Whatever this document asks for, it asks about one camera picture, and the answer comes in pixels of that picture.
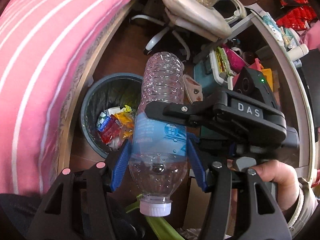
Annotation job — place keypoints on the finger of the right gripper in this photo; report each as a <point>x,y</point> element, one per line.
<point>192,115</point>

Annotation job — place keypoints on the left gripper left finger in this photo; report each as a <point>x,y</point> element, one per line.
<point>120,165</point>

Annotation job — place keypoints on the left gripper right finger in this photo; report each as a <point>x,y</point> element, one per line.
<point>196,165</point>

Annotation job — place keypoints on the clear plastic water bottle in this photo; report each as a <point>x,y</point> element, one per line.
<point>158,162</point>

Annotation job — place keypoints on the red snack bag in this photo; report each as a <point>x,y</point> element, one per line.
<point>111,131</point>

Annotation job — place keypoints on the orange yellow snack box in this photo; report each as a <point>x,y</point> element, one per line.
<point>127,124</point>

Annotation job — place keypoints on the blue small wrapper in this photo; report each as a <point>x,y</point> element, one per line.
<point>102,121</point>

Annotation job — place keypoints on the white pink-edged cloth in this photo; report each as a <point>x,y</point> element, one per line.
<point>114,110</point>

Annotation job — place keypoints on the blue trash bin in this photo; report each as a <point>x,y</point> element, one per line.
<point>104,97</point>

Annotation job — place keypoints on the person's right hand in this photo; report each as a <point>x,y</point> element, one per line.
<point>286,178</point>

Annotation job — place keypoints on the pink paper bag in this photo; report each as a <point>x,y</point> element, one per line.
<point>267,72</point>

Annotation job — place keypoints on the green plastic stool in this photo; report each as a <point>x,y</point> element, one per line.
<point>161,228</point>

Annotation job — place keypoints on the white office chair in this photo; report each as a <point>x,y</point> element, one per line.
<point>193,16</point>

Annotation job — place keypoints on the red patterned bag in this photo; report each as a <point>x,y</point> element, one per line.
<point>299,16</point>

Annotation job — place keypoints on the pink striped bed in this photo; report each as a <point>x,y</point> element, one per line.
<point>44,47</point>

